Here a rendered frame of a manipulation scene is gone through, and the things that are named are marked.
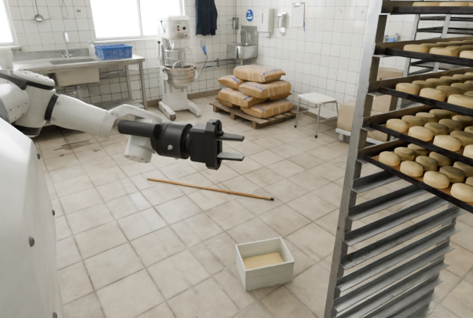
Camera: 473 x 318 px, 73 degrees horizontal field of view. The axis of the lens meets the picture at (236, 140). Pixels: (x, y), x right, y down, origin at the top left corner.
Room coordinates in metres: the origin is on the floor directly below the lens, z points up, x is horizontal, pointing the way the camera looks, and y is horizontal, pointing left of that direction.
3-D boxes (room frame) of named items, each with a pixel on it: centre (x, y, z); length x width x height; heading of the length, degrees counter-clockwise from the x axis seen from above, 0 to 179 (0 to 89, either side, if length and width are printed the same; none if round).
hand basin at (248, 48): (5.51, -0.13, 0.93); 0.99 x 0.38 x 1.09; 36
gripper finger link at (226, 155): (0.68, 0.01, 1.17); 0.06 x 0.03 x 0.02; 73
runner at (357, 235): (0.90, -0.61, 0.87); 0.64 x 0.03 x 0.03; 118
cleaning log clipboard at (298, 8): (4.81, -0.87, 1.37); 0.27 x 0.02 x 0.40; 36
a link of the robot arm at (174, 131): (0.71, 0.10, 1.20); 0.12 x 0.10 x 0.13; 73
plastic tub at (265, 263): (1.49, -0.16, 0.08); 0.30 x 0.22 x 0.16; 104
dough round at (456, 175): (0.66, -0.50, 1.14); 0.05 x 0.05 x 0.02
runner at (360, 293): (0.90, -0.61, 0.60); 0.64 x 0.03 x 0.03; 118
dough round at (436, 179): (0.63, -0.45, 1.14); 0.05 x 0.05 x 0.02
